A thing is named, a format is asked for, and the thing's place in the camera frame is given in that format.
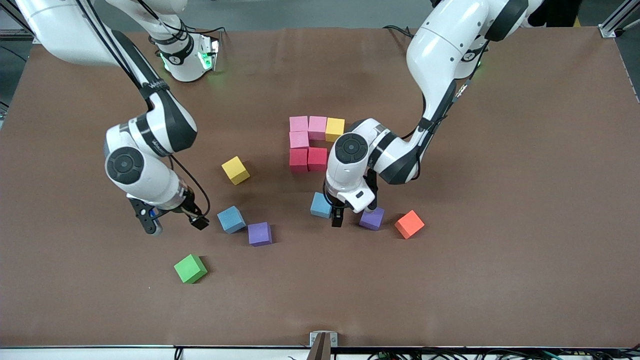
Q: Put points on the person in dark clothing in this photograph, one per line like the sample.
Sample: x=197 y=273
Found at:
x=555 y=12

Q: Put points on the red foam block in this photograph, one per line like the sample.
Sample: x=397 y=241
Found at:
x=298 y=160
x=317 y=159

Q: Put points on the orange foam block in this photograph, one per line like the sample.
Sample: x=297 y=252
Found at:
x=409 y=224

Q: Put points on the purple foam block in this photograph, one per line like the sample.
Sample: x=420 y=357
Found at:
x=259 y=234
x=373 y=220

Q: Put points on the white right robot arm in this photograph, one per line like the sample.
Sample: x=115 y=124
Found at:
x=65 y=30

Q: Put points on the yellow foam block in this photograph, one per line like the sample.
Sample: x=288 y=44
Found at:
x=235 y=170
x=334 y=130

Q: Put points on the blue foam block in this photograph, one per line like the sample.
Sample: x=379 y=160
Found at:
x=231 y=219
x=319 y=206

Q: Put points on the green foam block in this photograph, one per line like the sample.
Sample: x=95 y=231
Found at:
x=190 y=268

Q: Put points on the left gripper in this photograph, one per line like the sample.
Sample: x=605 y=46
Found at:
x=337 y=217

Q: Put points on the brown table cover sheet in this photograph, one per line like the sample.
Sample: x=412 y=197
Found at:
x=500 y=280

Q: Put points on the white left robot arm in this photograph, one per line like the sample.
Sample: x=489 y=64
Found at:
x=445 y=50

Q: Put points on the pink foam block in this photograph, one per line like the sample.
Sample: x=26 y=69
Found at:
x=298 y=124
x=299 y=140
x=317 y=127

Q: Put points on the white table edge rail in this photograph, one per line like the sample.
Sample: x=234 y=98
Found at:
x=75 y=354

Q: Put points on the aluminium frame profile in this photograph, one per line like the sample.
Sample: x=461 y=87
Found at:
x=20 y=36
x=612 y=27

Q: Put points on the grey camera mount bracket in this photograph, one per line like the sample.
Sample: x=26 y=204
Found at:
x=323 y=345

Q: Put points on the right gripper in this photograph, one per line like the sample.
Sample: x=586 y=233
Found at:
x=189 y=207

